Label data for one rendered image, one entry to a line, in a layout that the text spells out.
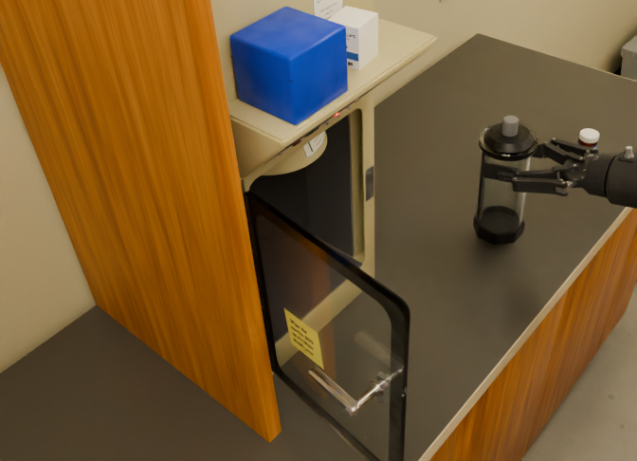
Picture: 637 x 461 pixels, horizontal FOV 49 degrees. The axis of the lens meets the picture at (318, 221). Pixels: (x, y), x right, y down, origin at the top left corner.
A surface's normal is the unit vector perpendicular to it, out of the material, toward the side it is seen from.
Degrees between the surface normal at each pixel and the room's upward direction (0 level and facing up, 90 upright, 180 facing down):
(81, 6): 90
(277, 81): 90
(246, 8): 90
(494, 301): 0
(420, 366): 0
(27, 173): 90
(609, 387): 0
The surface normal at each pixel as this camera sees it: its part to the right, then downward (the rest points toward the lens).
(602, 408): -0.06, -0.75
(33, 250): 0.75, 0.40
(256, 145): -0.66, 0.53
